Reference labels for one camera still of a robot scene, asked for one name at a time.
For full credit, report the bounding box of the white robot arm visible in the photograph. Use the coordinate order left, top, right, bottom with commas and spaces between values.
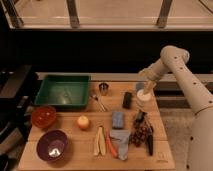
139, 45, 213, 171

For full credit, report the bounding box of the blue sponge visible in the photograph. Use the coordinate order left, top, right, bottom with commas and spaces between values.
112, 111, 124, 129

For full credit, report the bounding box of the metal spoon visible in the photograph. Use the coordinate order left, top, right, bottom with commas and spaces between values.
91, 94, 107, 112

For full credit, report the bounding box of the wooden board table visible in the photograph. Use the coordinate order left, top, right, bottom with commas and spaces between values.
18, 82, 175, 171

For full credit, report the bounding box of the grey-blue cloth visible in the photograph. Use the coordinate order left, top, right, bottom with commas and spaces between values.
110, 129, 131, 161

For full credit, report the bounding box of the orange carrot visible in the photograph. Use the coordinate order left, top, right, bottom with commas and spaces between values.
106, 133, 118, 158

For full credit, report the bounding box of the small metal cup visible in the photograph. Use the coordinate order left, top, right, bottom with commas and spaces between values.
99, 83, 109, 96

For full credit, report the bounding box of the green plastic tray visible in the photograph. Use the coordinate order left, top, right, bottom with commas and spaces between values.
34, 75, 91, 110

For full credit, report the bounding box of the red bowl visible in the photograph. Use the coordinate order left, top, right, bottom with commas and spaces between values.
31, 106, 57, 129

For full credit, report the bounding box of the yellow apple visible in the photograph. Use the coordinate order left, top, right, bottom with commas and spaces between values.
77, 115, 90, 130

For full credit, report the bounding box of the bunch of dark grapes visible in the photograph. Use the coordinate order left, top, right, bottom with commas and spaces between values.
130, 113, 148, 147

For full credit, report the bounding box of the purple bowl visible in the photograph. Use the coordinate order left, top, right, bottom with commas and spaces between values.
36, 130, 68, 162

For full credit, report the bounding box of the white round container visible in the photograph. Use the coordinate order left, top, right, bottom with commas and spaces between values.
136, 89, 151, 107

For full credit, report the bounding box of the black eraser block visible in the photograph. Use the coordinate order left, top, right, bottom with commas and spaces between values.
122, 92, 132, 109

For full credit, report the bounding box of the black handled knife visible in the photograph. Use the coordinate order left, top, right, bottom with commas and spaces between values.
136, 111, 154, 156

